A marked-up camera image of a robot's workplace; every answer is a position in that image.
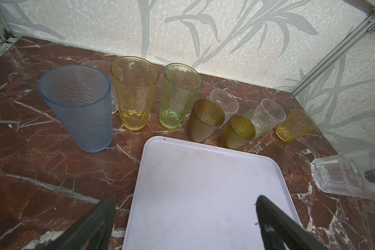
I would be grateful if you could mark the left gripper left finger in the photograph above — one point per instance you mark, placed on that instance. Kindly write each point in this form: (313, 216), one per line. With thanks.
(93, 229)

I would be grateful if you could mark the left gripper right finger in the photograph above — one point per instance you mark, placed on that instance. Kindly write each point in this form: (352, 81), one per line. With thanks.
(279, 231)

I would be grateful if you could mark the small clear faceted glass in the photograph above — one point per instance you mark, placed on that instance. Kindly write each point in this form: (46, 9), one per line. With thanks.
(344, 174)

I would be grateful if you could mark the small yellow cup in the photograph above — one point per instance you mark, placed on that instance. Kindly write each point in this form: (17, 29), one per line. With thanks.
(298, 123)

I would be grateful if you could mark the brown textured cup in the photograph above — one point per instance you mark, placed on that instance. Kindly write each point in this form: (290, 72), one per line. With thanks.
(238, 131)
(206, 117)

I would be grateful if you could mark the lavender plastic tray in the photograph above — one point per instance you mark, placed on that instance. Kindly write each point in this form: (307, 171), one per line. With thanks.
(192, 196)

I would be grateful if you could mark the small green cup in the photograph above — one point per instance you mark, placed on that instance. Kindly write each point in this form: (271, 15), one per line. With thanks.
(259, 121)

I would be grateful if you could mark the clear faceted cup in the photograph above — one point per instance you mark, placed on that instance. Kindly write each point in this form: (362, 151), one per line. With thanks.
(226, 101)

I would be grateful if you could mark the tall blue frosted cup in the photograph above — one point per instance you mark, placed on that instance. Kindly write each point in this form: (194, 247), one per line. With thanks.
(80, 97)

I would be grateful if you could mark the tall yellow plastic cup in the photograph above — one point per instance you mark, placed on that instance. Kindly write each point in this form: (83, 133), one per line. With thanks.
(135, 81)

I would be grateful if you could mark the clear cup behind blue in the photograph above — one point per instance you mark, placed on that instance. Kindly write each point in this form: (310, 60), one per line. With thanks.
(104, 66)

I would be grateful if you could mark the tall green plastic cup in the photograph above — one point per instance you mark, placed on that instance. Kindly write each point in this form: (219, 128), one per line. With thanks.
(181, 85)

